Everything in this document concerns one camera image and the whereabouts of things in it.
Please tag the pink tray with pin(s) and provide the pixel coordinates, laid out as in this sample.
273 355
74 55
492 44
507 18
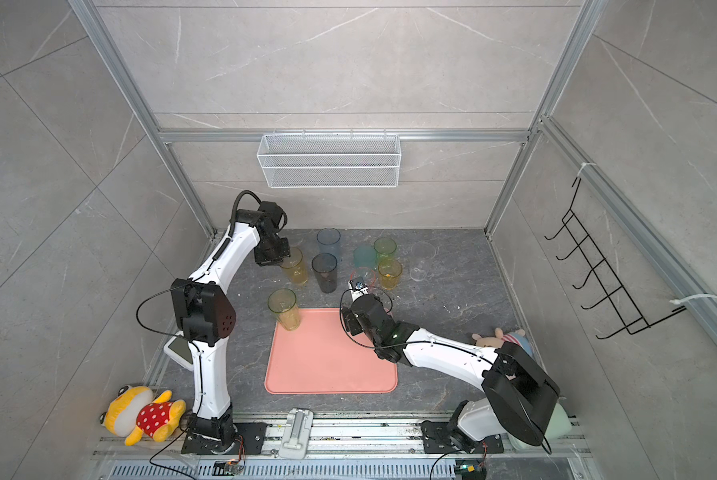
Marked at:
319 359

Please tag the tall blue glass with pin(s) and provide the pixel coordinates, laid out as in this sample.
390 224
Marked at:
328 240

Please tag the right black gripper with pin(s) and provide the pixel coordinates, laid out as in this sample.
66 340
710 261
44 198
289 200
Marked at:
350 320

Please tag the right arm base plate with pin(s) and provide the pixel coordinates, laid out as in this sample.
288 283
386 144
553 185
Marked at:
439 438

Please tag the black wall hook rack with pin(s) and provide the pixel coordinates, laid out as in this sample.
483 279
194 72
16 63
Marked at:
601 272

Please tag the tall yellow glass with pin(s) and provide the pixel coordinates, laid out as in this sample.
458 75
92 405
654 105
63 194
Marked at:
294 268

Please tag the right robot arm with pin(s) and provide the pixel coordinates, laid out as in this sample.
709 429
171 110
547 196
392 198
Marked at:
521 400

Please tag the teal dimpled glass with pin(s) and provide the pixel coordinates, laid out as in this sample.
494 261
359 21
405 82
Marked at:
365 257

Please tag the white clamp on rail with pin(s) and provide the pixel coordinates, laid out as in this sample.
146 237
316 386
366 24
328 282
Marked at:
296 434

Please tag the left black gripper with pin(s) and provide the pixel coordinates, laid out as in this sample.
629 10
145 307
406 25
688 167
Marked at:
260 258

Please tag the short green glass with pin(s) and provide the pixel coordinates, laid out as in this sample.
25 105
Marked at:
385 248

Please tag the white timer device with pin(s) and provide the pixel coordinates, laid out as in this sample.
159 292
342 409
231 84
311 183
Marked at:
178 350

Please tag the white wire basket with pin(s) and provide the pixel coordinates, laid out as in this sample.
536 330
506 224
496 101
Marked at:
310 160

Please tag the tall dark grey glass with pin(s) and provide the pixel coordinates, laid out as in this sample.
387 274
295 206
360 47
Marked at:
325 267

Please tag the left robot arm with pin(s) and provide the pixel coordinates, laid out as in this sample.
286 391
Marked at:
206 318

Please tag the doll plush toy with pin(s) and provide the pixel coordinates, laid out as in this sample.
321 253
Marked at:
500 338

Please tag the pink glass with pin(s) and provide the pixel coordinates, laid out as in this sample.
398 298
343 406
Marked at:
362 278

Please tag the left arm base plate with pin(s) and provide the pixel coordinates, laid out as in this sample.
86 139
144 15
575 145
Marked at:
229 439

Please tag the clear glass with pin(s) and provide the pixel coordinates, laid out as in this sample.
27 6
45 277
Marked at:
422 261

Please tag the tall green glass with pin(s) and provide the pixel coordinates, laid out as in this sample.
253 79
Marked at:
284 305

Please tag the short yellow glass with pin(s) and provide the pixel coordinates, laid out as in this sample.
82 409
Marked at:
390 271

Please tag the yellow plush toy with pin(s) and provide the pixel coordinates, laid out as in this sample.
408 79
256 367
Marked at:
137 412

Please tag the mint green box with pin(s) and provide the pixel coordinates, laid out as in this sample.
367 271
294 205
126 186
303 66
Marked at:
560 425

